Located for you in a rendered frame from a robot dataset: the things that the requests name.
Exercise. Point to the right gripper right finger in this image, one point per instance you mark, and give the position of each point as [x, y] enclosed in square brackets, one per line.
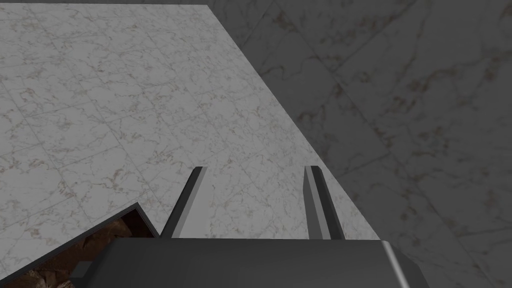
[321, 208]

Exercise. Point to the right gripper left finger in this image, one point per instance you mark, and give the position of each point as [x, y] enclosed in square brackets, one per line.
[186, 206]

